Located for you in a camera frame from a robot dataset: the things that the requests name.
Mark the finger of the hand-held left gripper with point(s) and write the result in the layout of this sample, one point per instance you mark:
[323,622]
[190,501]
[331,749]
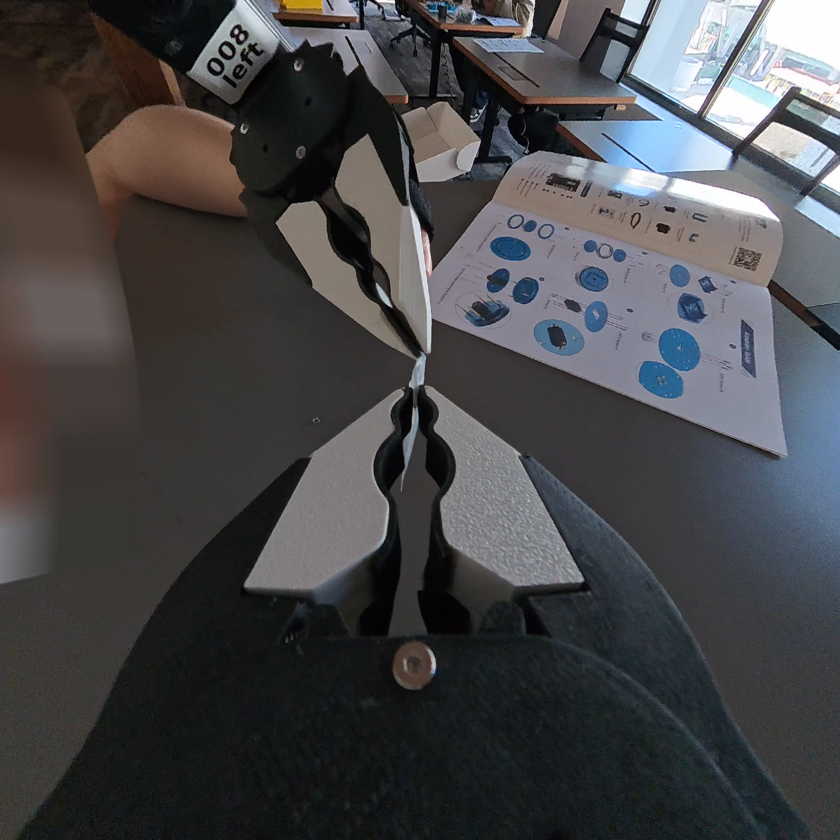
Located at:
[328,275]
[394,223]

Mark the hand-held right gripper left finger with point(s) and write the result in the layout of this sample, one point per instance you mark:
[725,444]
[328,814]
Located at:
[321,525]

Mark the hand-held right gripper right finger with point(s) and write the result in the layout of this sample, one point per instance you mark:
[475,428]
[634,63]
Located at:
[505,525]

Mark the small clear plastic bag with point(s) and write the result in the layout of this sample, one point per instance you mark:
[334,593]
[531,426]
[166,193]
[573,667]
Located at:
[418,373]

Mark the person's left forearm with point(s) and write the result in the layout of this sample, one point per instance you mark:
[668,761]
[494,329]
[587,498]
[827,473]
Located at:
[164,157]

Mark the dark grey desk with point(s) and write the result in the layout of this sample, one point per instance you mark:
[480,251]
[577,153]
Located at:
[262,367]

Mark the person's left hand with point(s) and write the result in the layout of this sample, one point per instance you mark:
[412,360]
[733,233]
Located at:
[428,256]

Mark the white cardboard box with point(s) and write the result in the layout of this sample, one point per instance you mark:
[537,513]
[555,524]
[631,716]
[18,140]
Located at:
[453,157]

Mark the black bag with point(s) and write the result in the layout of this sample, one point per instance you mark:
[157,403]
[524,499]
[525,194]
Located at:
[533,131]

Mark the assembly guide booklet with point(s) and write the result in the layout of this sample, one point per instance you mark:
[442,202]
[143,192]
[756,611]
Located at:
[590,367]

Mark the printed paper sheet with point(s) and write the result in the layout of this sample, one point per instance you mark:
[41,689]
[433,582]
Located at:
[508,44]

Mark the black chair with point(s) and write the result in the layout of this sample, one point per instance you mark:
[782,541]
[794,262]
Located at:
[787,138]
[610,46]

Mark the large window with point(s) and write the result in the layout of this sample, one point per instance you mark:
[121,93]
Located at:
[754,59]

